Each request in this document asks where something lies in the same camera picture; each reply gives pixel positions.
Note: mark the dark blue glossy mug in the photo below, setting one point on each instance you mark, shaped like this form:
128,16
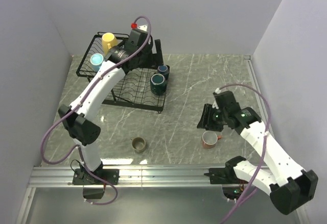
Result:
164,70

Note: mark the dark green patterned mug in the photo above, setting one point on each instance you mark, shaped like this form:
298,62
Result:
158,84

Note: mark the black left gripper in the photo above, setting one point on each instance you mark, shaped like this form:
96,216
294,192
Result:
155,60

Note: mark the red orange mug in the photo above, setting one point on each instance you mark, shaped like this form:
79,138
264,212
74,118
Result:
209,139

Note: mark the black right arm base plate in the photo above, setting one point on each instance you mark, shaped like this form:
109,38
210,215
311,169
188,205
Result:
222,176

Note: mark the light blue ceramic mug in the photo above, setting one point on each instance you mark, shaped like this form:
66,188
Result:
96,61

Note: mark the yellow ceramic mug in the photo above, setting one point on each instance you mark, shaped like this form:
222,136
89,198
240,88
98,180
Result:
108,41

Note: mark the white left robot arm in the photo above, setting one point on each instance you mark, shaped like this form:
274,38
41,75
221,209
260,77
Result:
115,60

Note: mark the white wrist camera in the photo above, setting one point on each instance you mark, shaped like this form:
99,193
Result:
216,93
140,27

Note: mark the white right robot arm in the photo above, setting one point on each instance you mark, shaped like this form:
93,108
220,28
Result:
288,184

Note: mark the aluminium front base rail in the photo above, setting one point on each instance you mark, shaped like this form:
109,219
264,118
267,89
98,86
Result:
129,176

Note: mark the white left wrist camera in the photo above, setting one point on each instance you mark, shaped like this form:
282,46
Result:
140,27

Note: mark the aluminium table edge rail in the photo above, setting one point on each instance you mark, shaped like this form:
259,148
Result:
254,82

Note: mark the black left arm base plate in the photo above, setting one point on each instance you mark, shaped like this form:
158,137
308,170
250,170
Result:
82,177

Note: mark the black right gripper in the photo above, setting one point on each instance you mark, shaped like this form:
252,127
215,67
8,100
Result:
206,120

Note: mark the olive brown small cup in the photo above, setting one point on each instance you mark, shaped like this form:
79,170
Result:
139,144

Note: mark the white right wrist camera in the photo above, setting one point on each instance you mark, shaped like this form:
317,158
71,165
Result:
216,93

